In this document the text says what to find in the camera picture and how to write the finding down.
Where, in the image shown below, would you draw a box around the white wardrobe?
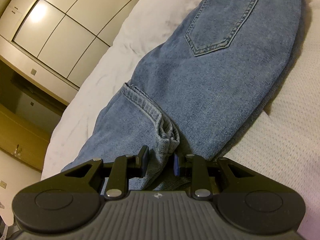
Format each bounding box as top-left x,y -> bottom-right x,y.
1,0 -> 139,104

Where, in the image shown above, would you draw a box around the lavender duvet cover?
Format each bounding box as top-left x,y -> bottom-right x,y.
41,0 -> 320,205

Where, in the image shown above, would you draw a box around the blue denim jeans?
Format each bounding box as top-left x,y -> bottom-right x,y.
67,0 -> 305,190

